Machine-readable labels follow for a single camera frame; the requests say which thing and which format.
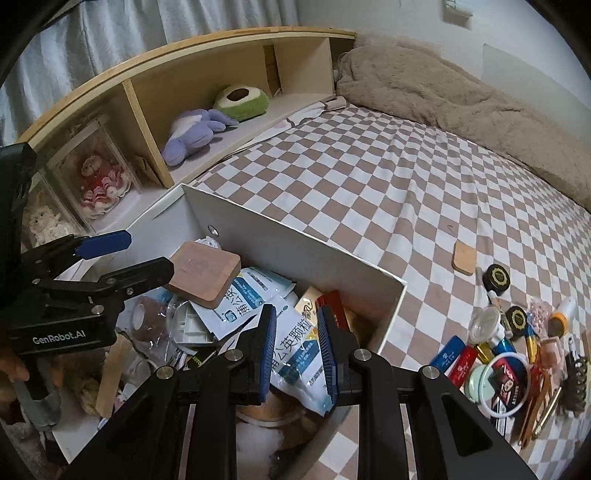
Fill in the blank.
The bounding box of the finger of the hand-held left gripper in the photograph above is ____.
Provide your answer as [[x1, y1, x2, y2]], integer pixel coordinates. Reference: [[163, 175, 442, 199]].
[[21, 230, 133, 278], [31, 257, 175, 315]]

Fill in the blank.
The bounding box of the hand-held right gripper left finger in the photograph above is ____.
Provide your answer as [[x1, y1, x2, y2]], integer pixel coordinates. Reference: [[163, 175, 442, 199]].
[[60, 305, 278, 480]]

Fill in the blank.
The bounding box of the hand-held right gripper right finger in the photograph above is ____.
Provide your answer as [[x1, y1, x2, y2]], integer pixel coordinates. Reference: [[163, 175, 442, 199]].
[[316, 305, 539, 480]]

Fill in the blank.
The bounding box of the light wooden stick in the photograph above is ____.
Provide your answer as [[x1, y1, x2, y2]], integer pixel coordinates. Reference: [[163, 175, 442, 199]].
[[95, 332, 127, 416]]

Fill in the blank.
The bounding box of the pink square wooden block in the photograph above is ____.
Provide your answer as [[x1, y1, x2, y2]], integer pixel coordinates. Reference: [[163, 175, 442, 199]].
[[164, 241, 242, 308]]

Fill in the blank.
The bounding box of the white cardboard box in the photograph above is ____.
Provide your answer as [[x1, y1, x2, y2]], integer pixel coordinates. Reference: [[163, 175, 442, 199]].
[[51, 184, 408, 462]]

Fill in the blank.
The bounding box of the brown leather strap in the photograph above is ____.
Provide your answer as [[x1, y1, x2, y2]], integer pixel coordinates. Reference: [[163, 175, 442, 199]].
[[517, 364, 561, 448]]

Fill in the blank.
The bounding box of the person's left hand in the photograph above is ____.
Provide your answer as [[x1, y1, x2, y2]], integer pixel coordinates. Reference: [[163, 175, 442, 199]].
[[0, 346, 29, 384]]

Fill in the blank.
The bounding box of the white blue medicine packet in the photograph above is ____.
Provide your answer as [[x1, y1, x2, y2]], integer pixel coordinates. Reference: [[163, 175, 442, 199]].
[[268, 295, 333, 416], [198, 268, 296, 342]]

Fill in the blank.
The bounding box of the brown tape roll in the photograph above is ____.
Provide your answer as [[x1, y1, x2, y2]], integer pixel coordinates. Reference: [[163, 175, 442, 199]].
[[131, 295, 171, 342]]

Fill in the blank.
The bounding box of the red small box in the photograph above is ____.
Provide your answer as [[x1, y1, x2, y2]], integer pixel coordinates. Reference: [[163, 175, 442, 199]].
[[318, 291, 352, 330]]

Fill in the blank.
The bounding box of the yellow small box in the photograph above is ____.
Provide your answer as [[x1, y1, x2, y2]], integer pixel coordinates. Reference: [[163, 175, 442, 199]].
[[295, 286, 324, 324]]

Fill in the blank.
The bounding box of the beige round hoop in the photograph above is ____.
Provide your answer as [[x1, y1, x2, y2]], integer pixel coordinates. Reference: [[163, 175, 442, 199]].
[[235, 397, 301, 425]]

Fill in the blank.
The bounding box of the white plush in clear display box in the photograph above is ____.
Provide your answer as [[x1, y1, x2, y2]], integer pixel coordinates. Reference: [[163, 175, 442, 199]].
[[21, 185, 88, 252]]

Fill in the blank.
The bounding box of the doll in clear display box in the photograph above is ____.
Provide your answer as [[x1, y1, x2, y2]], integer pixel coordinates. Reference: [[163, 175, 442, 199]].
[[48, 117, 141, 232]]

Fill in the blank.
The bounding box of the blue lighter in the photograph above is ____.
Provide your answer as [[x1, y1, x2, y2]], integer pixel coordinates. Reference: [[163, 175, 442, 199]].
[[429, 336, 466, 370]]

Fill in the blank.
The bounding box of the purple plush toy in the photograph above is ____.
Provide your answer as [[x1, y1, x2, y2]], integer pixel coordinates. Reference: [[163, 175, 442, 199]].
[[161, 108, 238, 167]]

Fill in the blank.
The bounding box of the round green mirror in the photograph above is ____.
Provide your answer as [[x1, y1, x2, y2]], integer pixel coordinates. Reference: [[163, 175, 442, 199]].
[[466, 364, 497, 404]]

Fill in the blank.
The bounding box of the white round plastic holder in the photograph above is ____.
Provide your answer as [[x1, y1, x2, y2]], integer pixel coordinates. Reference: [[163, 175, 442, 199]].
[[468, 307, 509, 347]]

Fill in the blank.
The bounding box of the light wooden square coaster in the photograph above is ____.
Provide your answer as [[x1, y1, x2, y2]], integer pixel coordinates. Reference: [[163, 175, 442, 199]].
[[451, 241, 478, 277]]

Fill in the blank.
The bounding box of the checkered bed sheet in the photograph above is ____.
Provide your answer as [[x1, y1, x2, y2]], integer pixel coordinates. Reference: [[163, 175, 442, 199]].
[[194, 97, 591, 480]]

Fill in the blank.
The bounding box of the wooden bedside shelf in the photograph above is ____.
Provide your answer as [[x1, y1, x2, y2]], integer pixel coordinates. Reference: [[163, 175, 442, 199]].
[[16, 28, 358, 232]]

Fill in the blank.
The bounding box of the black lighter red white print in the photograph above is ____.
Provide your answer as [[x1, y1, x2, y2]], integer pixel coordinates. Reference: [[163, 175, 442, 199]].
[[489, 362, 520, 409]]

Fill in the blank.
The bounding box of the avocado plush toy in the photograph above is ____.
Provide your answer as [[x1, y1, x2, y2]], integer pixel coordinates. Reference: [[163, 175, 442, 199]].
[[213, 85, 271, 122]]

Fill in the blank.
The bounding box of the pink beads packet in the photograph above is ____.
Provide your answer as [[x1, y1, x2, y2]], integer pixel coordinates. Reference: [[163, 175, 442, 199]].
[[526, 298, 552, 335]]

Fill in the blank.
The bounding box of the grey curtain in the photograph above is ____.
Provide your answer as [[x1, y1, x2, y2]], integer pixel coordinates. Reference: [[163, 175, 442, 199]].
[[0, 0, 301, 139]]

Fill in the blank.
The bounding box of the pink plastic case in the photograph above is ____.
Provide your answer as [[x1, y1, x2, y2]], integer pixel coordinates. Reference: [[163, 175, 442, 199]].
[[538, 337, 566, 384]]

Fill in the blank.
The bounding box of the gold pen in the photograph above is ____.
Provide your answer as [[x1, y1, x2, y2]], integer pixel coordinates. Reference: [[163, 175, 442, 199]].
[[531, 385, 564, 439]]

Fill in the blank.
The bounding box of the white bottle orange cap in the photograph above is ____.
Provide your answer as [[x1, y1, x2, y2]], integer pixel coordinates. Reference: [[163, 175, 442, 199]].
[[549, 295, 580, 337]]

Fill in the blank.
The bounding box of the beige blanket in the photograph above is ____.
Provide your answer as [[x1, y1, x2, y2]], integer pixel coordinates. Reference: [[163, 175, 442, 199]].
[[335, 39, 591, 210]]

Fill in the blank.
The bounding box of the large white plastic ring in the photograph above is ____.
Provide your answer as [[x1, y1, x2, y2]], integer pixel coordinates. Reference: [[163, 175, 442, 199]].
[[475, 352, 532, 418]]

